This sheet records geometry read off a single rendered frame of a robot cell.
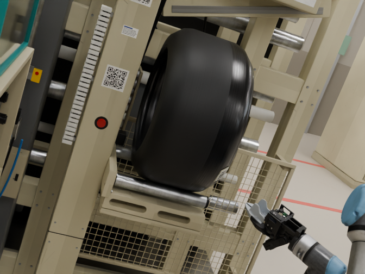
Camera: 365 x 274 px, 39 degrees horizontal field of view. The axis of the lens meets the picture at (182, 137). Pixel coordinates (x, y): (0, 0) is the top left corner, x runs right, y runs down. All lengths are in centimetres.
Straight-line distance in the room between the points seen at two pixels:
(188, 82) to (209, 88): 7
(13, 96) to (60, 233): 60
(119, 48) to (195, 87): 29
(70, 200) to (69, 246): 18
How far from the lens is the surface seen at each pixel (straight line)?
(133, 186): 176
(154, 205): 177
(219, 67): 165
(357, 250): 132
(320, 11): 226
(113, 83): 173
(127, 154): 202
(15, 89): 155
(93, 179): 183
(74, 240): 194
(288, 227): 161
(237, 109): 162
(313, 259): 158
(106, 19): 170
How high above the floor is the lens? 156
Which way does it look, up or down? 15 degrees down
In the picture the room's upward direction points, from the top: 20 degrees clockwise
